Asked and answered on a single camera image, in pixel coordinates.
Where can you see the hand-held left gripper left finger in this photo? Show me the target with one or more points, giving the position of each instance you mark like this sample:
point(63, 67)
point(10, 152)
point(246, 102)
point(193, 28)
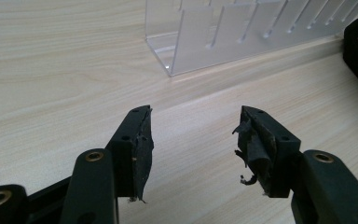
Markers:
point(130, 155)

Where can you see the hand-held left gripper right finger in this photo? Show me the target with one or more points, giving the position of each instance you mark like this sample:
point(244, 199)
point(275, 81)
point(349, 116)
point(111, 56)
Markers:
point(279, 161)

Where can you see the clear acrylic slotted rack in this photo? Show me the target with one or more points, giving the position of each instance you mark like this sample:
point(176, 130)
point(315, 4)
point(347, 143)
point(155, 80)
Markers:
point(230, 34)

